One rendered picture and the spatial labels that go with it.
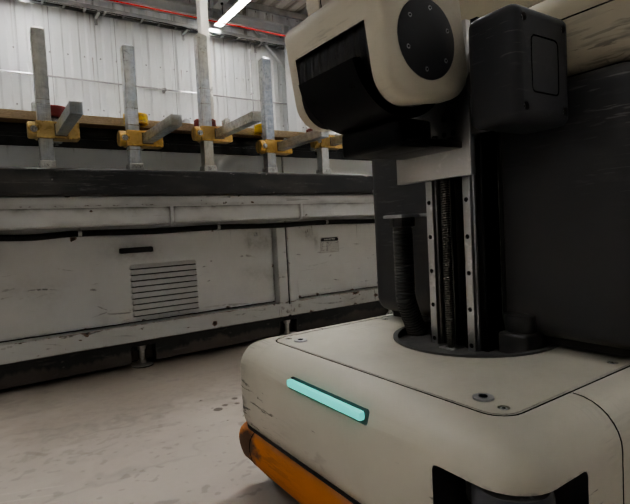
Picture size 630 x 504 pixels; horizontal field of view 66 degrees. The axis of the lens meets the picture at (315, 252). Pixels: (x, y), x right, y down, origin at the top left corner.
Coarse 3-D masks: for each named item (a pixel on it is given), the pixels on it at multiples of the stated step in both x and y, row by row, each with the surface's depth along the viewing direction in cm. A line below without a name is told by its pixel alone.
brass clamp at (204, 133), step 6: (204, 126) 168; (210, 126) 169; (192, 132) 169; (198, 132) 166; (204, 132) 168; (210, 132) 169; (192, 138) 169; (198, 138) 167; (204, 138) 168; (210, 138) 169; (216, 138) 170; (222, 138) 171; (228, 138) 173
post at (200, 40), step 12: (204, 36) 168; (204, 48) 168; (204, 60) 168; (204, 72) 168; (204, 84) 168; (204, 96) 168; (204, 108) 168; (204, 120) 168; (204, 144) 169; (204, 156) 169
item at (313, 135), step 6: (312, 132) 164; (318, 132) 162; (324, 132) 161; (294, 138) 174; (300, 138) 171; (306, 138) 168; (312, 138) 165; (318, 138) 164; (282, 144) 181; (288, 144) 178; (294, 144) 174; (300, 144) 174; (282, 150) 185
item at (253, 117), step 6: (246, 114) 150; (252, 114) 146; (258, 114) 147; (234, 120) 157; (240, 120) 153; (246, 120) 150; (252, 120) 147; (258, 120) 147; (222, 126) 165; (228, 126) 161; (234, 126) 157; (240, 126) 154; (246, 126) 154; (216, 132) 169; (222, 132) 165; (228, 132) 162; (234, 132) 162
